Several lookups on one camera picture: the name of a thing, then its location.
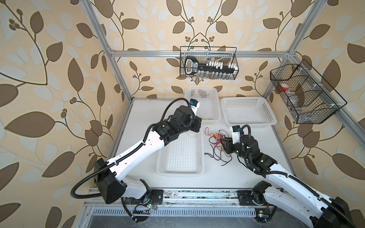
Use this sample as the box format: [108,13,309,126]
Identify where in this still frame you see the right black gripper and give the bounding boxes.
[220,136,250,163]

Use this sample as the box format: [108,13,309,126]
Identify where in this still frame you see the yellow cable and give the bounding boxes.
[185,116,217,139]

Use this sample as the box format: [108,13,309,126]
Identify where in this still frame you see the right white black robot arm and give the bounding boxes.
[220,124,355,228]

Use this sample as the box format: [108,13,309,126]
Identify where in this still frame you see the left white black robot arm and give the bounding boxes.
[70,98,202,204]

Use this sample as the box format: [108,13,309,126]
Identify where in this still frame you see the far middle white plastic basket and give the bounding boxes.
[184,87,221,123]

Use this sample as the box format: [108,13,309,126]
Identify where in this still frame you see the white plastic basket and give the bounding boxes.
[184,87,221,123]
[221,97,277,127]
[156,131,204,177]

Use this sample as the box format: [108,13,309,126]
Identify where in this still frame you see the far right white plastic basket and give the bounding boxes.
[221,97,277,127]

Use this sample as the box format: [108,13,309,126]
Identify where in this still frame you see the near white plastic basket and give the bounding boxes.
[156,131,204,177]

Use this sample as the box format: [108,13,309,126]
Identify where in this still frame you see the black tool with white sockets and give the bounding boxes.
[182,56,239,76]

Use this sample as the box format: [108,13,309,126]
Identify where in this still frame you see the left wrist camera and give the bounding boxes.
[189,99,200,116]

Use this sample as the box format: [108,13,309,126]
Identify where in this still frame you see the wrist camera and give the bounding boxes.
[230,125,241,144]
[189,99,200,116]

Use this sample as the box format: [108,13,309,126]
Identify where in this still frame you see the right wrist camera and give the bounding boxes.
[230,125,241,144]

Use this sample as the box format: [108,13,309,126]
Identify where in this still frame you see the black cable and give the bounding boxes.
[204,129,233,166]

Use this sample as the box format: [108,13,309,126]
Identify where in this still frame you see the black wire basket on back wall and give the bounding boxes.
[180,46,239,80]

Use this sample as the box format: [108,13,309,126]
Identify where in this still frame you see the black wire basket on wall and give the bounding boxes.
[270,59,347,124]
[180,46,239,80]

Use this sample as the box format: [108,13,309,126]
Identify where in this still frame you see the red item in wire basket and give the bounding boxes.
[278,83,290,92]

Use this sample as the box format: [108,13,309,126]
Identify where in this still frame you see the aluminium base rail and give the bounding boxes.
[81,188,274,219]

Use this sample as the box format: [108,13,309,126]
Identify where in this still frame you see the black wire basket on right wall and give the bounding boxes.
[270,59,347,124]

